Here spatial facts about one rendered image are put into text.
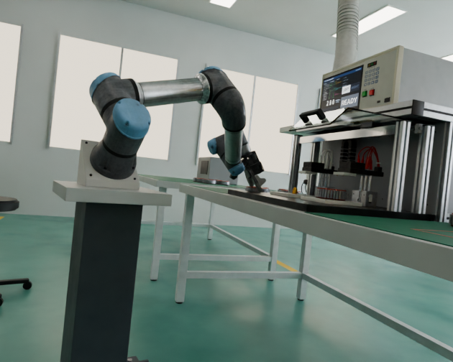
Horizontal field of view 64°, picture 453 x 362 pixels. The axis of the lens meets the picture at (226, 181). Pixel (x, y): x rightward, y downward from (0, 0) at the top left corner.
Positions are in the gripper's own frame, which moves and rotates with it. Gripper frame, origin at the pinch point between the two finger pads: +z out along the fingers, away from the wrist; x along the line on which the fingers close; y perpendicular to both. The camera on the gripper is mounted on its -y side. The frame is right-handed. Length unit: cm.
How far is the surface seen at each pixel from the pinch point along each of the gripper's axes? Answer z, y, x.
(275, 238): 63, 28, 109
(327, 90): -33, 39, -30
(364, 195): 6, 20, -61
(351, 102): -25, 37, -47
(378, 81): -28, 41, -60
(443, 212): 18, 34, -77
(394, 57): -34, 45, -67
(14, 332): 13, -131, 10
